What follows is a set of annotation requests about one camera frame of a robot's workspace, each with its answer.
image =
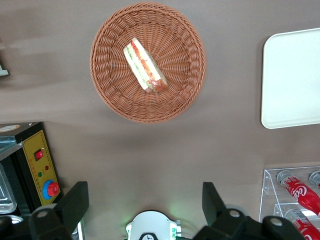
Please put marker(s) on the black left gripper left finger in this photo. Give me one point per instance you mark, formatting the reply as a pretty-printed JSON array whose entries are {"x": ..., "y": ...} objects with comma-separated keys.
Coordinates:
[{"x": 72, "y": 205}]

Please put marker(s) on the round brown wicker basket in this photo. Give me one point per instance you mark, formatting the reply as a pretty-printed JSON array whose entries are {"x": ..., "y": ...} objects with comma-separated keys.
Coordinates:
[{"x": 120, "y": 100}]

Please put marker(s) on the steel pan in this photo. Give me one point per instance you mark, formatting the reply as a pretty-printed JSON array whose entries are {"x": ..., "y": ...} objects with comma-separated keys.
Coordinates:
[{"x": 6, "y": 197}]

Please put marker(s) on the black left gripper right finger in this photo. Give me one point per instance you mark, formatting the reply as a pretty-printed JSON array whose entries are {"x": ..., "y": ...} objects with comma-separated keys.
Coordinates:
[{"x": 217, "y": 207}]

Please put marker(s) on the triangle sandwich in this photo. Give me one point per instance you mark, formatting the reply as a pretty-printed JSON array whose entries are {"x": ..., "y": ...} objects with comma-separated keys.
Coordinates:
[{"x": 142, "y": 65}]

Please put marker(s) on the cream plastic serving tray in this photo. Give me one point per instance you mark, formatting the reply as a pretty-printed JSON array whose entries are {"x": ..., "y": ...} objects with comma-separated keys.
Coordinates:
[{"x": 292, "y": 82}]

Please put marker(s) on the clear acrylic bottle rack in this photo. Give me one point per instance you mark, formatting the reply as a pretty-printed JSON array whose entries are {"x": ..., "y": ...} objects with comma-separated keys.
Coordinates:
[{"x": 268, "y": 180}]

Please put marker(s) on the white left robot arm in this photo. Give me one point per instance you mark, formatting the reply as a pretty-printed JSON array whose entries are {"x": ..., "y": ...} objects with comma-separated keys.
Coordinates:
[{"x": 152, "y": 222}]

